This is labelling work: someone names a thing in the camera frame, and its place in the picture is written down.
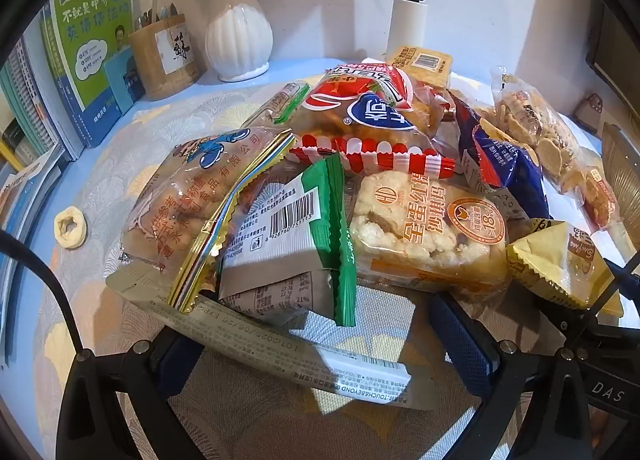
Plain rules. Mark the green cover book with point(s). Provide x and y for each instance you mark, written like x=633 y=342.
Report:
x=85 y=39

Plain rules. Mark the brown ribbed glass bowl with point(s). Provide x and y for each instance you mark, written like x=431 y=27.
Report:
x=620 y=164

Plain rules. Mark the green white snack packet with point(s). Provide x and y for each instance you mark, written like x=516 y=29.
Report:
x=280 y=250

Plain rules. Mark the white desk lamp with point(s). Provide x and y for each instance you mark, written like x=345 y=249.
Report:
x=407 y=14

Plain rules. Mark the small green stick packet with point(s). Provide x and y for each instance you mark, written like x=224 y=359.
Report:
x=285 y=99

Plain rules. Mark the clear blue cartoon snack pack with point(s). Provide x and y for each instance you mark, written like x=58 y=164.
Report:
x=190 y=200

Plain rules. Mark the blue card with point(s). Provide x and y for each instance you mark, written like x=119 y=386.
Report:
x=120 y=84

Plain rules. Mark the dark monitor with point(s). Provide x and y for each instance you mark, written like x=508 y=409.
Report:
x=617 y=39

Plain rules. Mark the wooden pen holder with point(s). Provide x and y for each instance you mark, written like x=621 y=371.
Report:
x=160 y=67

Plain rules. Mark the red white striped snack pack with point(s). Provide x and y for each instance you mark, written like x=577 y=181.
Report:
x=360 y=109

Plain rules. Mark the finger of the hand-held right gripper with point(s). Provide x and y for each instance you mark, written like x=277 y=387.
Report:
x=622 y=272
x=575 y=320

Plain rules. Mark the yellow waffle snack pack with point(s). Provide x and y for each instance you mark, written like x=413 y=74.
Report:
x=420 y=62

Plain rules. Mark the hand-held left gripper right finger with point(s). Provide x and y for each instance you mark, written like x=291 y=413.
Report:
x=462 y=340

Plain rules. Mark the red label clear snack pack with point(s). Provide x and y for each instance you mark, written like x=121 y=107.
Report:
x=434 y=105

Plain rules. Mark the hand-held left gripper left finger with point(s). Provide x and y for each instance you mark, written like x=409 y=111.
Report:
x=174 y=360

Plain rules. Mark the white ribbed vase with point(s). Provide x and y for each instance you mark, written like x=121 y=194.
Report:
x=237 y=29

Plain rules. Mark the orange print rice cake pack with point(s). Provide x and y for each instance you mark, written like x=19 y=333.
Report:
x=425 y=235

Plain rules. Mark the fan pattern table mat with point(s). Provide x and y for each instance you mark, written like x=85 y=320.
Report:
x=125 y=149

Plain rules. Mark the yellow snack packet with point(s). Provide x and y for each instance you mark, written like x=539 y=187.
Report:
x=560 y=255

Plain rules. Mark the small brown bag ornament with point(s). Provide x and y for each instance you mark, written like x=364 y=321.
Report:
x=590 y=112

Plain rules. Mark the clear round cookie pack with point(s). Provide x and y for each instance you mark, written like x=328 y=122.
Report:
x=540 y=134

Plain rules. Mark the stack of books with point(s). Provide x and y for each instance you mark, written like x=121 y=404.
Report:
x=25 y=114

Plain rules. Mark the dark blue snack pack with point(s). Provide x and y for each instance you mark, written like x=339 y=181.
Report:
x=505 y=164

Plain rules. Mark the bundle of pens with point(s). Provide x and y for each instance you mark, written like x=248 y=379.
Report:
x=160 y=14

